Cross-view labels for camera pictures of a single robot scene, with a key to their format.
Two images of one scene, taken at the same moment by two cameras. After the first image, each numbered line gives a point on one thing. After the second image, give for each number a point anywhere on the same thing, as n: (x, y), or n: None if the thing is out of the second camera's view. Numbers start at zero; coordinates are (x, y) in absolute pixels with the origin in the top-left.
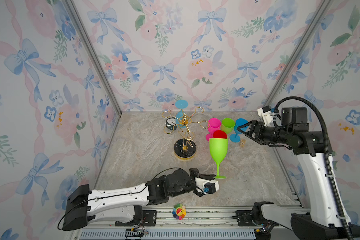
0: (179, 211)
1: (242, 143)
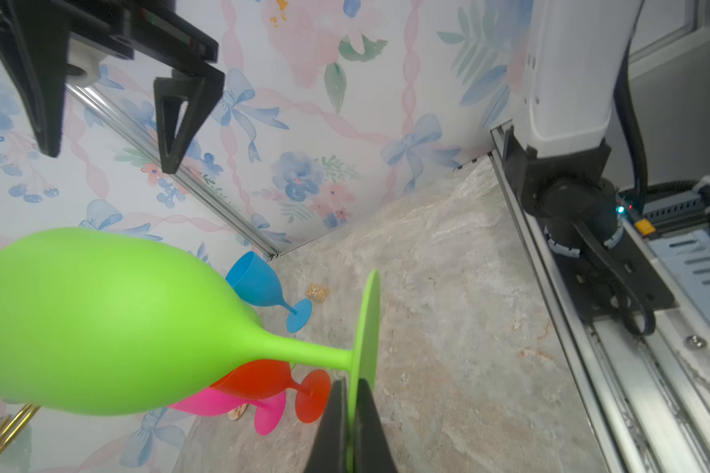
0: None
1: (318, 292)
